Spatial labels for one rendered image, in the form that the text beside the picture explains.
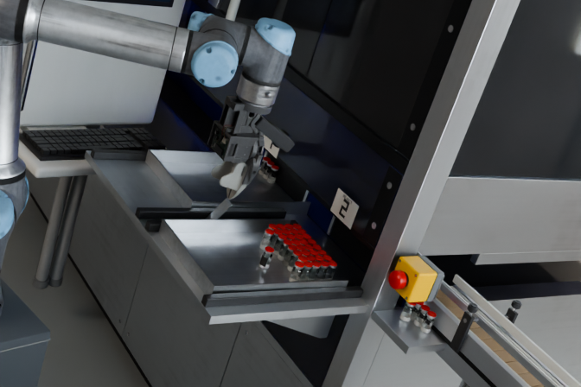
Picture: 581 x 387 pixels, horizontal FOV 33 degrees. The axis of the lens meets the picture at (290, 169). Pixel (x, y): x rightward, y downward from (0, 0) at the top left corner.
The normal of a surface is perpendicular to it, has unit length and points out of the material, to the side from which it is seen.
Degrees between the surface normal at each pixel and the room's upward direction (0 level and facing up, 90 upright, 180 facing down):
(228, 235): 0
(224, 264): 0
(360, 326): 90
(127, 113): 90
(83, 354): 0
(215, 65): 90
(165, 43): 65
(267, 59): 90
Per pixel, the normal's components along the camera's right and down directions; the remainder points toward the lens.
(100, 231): -0.81, -0.03
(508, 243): 0.50, 0.47
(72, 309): 0.29, -0.88
